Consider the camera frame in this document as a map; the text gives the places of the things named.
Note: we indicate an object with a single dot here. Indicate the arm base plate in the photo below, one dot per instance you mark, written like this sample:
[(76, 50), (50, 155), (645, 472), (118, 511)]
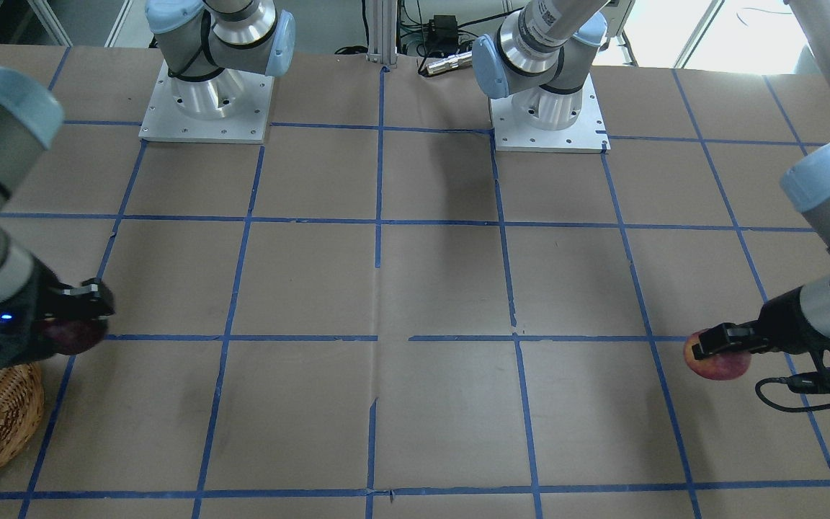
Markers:
[(231, 108), (542, 121)]

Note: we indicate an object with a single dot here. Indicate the dark red apple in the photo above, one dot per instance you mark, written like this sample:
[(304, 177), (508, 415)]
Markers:
[(73, 337)]

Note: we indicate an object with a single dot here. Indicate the silver flashlight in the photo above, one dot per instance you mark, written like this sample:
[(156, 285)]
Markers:
[(445, 65)]

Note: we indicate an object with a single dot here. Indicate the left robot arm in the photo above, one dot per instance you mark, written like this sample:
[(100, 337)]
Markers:
[(542, 55)]

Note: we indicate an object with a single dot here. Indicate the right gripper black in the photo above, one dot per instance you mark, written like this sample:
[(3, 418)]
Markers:
[(39, 290)]

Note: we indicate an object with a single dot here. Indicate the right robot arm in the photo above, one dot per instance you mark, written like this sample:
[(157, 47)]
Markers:
[(204, 44)]

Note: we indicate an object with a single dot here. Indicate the black box with cables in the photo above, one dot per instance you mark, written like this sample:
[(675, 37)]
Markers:
[(442, 33)]

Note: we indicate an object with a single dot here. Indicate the red yellow apple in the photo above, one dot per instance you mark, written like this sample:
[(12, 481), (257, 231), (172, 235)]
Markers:
[(724, 367)]

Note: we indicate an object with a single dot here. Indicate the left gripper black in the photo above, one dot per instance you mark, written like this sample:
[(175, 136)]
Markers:
[(780, 318)]

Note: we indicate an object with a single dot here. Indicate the aluminium profile post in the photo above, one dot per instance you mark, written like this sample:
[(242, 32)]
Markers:
[(382, 32)]

